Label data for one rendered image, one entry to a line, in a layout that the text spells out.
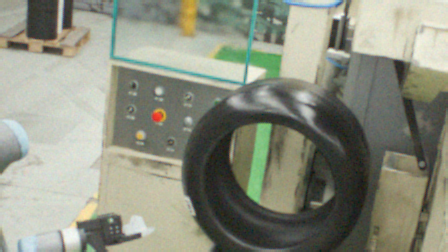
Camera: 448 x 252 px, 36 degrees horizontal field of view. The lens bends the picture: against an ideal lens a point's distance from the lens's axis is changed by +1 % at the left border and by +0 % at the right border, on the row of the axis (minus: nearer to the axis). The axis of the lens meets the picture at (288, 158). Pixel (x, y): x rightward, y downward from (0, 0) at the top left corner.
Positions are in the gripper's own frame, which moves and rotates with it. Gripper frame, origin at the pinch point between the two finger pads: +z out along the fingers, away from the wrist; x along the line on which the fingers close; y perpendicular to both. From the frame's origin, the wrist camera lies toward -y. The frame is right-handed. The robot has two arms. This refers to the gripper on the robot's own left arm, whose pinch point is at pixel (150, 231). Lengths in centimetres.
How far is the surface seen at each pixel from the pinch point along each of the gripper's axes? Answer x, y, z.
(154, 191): 79, 1, 27
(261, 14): 772, 155, 447
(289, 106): -27, 31, 36
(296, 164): 9, 10, 56
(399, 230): -14, -15, 78
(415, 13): -73, 48, 44
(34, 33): 626, 132, 85
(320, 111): -30, 28, 43
